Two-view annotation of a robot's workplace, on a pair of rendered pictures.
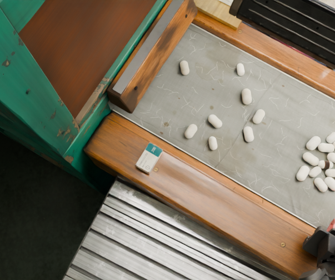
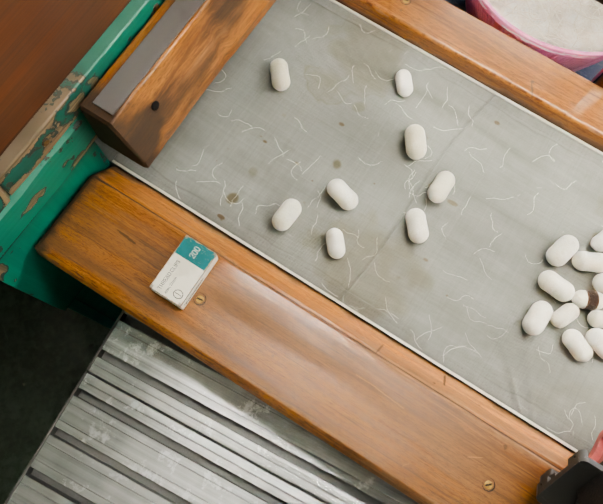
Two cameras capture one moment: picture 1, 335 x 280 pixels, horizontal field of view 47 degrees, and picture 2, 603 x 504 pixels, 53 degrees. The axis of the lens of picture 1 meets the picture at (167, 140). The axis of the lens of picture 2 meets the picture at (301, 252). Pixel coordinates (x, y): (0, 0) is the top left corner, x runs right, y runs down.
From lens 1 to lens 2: 28 cm
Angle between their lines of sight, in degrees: 1
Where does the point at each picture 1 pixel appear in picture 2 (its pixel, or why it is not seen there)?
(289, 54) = (513, 52)
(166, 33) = not seen: outside the picture
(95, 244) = (62, 465)
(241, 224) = (394, 433)
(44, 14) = not seen: outside the picture
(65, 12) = not seen: outside the picture
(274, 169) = (472, 307)
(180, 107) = (267, 161)
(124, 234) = (131, 443)
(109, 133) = (98, 211)
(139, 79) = (164, 86)
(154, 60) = (203, 44)
